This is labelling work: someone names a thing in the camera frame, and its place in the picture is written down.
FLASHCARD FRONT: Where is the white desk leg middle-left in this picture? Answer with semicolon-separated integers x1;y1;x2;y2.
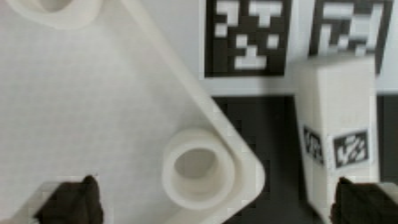
293;54;380;221

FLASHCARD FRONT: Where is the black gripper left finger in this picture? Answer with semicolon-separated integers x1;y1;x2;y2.
34;176;105;224

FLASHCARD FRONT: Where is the white desk top panel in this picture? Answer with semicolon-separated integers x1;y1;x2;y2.
0;0;265;224

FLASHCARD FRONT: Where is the white paper with markers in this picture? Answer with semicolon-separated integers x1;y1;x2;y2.
140;0;398;96

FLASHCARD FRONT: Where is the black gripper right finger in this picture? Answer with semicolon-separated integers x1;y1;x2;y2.
330;177;398;224

